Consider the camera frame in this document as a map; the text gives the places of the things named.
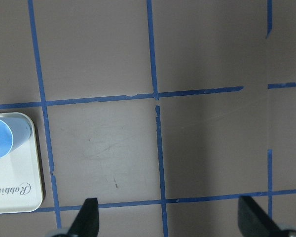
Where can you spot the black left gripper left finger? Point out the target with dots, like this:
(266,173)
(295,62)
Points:
(86,223)

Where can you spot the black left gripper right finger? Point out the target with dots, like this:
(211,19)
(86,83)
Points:
(254,222)

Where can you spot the blue plastic cup near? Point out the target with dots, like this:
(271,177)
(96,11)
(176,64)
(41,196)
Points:
(13,133)

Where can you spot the cream rectangular tray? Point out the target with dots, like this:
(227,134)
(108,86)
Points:
(20,179)

